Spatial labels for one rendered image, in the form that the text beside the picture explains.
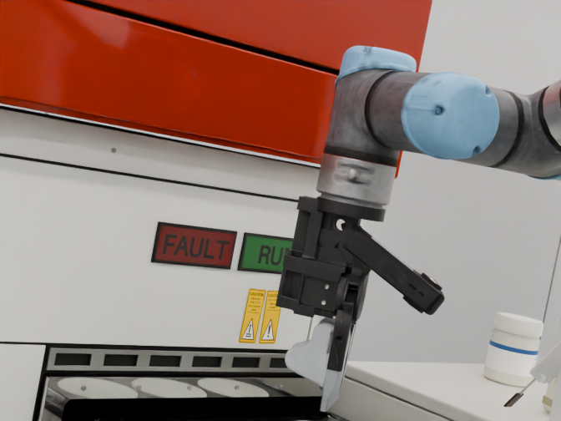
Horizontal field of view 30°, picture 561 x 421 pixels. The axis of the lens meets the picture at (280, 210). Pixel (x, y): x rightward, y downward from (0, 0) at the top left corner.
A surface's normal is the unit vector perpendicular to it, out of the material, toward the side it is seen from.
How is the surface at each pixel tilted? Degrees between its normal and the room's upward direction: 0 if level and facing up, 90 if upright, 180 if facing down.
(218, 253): 90
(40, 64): 90
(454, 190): 90
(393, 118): 108
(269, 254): 90
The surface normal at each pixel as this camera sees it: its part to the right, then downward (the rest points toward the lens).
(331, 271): -0.16, 0.03
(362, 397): -0.75, -0.11
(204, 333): 0.64, 0.16
